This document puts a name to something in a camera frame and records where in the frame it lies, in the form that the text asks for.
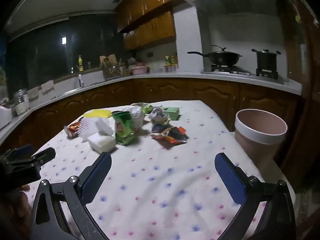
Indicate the dark blue wrapper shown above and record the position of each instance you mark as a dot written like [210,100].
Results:
[157,128]

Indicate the gas stove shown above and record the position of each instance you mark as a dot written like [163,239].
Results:
[240,72]

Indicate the person's left hand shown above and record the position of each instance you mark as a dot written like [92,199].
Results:
[17,205]

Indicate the black wall socket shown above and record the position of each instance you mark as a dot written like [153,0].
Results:
[150,54]

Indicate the hanging dish cloth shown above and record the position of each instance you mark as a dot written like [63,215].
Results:
[47,86]
[33,93]

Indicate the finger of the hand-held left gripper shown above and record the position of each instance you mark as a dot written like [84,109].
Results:
[23,149]
[43,155]

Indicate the crumpled grey foil wrapper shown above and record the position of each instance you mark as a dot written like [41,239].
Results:
[158,115]

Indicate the yellow sponge cloth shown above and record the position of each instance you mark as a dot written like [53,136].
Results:
[97,114]

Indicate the wooden utensil rack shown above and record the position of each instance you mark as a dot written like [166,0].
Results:
[111,67]

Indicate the wooden wall cabinets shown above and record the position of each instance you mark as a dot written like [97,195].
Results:
[155,27]

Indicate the crushed red can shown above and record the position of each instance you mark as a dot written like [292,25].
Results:
[71,130]

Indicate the crushed green can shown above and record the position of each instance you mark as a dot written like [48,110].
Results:
[123,132]

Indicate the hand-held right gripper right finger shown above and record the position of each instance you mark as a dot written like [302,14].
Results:
[230,180]

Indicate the pink bin with white rim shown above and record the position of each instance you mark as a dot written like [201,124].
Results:
[250,142]

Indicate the white faucet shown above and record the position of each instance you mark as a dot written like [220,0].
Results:
[80,80]

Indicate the seasoning bottle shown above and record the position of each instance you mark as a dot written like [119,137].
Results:
[167,62]
[172,62]

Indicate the wooden base cabinets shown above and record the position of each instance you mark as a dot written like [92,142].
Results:
[175,90]

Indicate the black wok with lid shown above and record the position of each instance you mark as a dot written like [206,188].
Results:
[222,57]

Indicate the red snack bag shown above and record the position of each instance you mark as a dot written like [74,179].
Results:
[172,137]

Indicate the yellow oil bottle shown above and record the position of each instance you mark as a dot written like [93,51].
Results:
[80,65]

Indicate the black stock pot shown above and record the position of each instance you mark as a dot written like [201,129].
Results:
[266,60]

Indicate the metal lidded jar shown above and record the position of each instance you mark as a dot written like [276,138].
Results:
[21,102]

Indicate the dark window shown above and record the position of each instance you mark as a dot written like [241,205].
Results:
[50,55]

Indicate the green spout pouch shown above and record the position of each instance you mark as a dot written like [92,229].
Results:
[147,108]

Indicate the white appliance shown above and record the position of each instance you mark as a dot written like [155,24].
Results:
[5,116]

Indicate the light green small packet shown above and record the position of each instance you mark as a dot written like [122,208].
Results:
[172,112]

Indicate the white foam block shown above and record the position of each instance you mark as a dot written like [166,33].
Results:
[102,143]

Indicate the crumpled white paper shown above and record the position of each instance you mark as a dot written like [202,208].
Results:
[137,116]

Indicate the white foam net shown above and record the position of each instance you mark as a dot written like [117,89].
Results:
[93,126]

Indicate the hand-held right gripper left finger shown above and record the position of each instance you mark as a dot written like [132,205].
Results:
[96,177]

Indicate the pink basin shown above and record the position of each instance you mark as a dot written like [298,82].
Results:
[139,70]

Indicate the floral white tablecloth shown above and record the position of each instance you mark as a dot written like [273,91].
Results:
[162,170]

